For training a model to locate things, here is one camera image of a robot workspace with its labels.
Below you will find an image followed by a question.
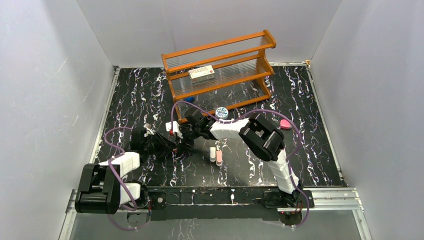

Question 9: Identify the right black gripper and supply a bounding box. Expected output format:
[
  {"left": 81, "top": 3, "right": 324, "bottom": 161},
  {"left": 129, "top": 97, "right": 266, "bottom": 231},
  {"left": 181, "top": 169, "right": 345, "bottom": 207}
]
[{"left": 175, "top": 125, "right": 201, "bottom": 154}]

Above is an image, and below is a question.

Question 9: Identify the white stapler part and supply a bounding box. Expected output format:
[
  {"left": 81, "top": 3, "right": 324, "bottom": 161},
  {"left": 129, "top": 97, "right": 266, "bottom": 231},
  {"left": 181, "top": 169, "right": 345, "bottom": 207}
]
[{"left": 209, "top": 147, "right": 217, "bottom": 163}]

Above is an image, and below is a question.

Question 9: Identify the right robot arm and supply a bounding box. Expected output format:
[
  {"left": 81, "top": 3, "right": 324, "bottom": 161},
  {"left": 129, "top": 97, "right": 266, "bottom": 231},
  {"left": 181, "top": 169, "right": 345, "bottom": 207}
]
[{"left": 167, "top": 107, "right": 302, "bottom": 208}]

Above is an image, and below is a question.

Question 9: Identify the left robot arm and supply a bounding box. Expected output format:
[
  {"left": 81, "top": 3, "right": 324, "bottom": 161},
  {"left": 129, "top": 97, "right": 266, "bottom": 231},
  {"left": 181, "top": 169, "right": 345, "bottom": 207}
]
[{"left": 74, "top": 127, "right": 177, "bottom": 215}]

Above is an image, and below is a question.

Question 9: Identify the small blue object on shelf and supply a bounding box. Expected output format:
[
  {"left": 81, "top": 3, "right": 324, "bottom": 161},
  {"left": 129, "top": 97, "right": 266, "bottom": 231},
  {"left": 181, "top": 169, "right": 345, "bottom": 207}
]
[{"left": 183, "top": 96, "right": 195, "bottom": 103}]

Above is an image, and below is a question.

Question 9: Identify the round patterned tape roll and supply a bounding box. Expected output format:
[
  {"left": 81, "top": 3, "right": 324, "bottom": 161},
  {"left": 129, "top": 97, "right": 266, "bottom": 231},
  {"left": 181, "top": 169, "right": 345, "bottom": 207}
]
[{"left": 214, "top": 107, "right": 229, "bottom": 120}]

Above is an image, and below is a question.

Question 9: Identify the white red staple box on shelf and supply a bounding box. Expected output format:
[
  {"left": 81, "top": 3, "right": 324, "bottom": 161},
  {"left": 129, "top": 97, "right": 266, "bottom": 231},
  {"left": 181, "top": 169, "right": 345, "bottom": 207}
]
[{"left": 188, "top": 65, "right": 215, "bottom": 83}]

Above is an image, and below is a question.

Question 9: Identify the orange wooden shelf rack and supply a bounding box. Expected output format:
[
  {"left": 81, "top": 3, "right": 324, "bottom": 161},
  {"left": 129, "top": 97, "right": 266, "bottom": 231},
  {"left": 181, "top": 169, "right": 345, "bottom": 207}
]
[{"left": 161, "top": 29, "right": 277, "bottom": 114}]

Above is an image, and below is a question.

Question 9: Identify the black base bar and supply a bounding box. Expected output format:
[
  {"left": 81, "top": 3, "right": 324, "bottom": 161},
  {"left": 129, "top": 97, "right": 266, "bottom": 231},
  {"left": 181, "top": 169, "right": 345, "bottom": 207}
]
[{"left": 142, "top": 187, "right": 315, "bottom": 223}]

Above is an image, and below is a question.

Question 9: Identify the pink tape measure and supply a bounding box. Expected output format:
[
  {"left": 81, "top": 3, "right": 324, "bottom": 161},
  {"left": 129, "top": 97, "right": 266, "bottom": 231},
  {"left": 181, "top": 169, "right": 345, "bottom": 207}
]
[{"left": 279, "top": 119, "right": 292, "bottom": 130}]

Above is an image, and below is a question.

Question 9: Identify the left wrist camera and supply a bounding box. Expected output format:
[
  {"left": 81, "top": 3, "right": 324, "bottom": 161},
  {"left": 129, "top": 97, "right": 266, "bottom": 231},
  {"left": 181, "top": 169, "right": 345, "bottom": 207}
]
[{"left": 143, "top": 123, "right": 155, "bottom": 135}]

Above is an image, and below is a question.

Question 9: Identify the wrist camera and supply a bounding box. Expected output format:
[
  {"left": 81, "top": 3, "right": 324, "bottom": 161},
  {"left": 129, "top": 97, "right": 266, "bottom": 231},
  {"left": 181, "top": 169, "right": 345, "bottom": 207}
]
[
  {"left": 143, "top": 123, "right": 155, "bottom": 135},
  {"left": 165, "top": 120, "right": 183, "bottom": 139}
]

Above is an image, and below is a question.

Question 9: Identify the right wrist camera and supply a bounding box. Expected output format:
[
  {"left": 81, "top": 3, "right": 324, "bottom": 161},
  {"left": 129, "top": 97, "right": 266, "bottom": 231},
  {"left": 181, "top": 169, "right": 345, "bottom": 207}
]
[{"left": 165, "top": 120, "right": 183, "bottom": 139}]

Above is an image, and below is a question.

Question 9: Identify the aluminium rail frame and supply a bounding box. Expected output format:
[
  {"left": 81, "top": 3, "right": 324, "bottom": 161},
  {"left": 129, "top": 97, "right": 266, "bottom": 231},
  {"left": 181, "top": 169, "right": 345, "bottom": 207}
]
[{"left": 59, "top": 187, "right": 372, "bottom": 240}]

